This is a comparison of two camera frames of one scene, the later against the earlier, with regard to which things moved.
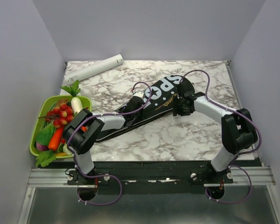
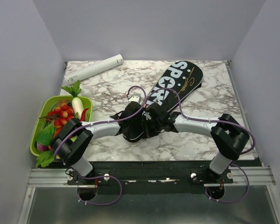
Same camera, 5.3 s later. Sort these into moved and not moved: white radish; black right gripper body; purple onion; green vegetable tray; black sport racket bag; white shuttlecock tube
Moved: black right gripper body; black sport racket bag
Not moved: green vegetable tray; white radish; white shuttlecock tube; purple onion
